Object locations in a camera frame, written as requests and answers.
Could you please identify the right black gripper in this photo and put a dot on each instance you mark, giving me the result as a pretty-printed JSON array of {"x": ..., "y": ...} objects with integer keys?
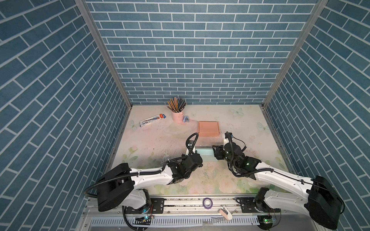
[{"x": 218, "y": 150}]

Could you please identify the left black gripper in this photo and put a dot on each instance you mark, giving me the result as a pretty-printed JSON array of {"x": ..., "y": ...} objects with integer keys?
[{"x": 198, "y": 155}]

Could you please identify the light blue paper box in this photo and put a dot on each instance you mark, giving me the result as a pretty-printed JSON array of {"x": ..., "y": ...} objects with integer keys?
[{"x": 206, "y": 153}]

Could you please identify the orange paper box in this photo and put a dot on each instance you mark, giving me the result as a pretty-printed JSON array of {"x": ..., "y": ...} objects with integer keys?
[{"x": 208, "y": 129}]

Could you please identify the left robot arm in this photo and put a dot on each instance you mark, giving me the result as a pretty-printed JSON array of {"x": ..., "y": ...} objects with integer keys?
[{"x": 125, "y": 186}]

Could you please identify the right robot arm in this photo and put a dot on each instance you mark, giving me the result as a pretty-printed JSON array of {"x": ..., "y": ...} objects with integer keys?
[{"x": 314, "y": 197}]

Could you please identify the white pen box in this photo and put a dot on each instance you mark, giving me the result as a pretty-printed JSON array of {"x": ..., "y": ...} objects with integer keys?
[{"x": 151, "y": 120}]

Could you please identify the purple tape roll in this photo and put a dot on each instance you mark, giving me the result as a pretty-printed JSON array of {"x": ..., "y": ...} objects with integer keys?
[{"x": 207, "y": 203}]

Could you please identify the small blue stapler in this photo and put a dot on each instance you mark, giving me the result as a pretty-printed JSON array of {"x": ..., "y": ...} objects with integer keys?
[{"x": 186, "y": 118}]

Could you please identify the pink pencil cup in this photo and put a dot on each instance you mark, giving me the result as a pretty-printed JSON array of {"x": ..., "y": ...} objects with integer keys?
[{"x": 178, "y": 117}]

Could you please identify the white pink clip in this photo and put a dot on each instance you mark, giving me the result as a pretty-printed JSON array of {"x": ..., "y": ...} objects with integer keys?
[{"x": 225, "y": 213}]

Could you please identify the bundle of coloured pencils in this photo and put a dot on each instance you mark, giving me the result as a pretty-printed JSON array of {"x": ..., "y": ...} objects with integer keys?
[{"x": 176, "y": 104}]

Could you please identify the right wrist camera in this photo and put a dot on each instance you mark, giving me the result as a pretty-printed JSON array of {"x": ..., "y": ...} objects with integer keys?
[{"x": 226, "y": 141}]

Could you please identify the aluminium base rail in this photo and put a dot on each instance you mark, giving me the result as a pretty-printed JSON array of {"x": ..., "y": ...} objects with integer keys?
[{"x": 186, "y": 213}]

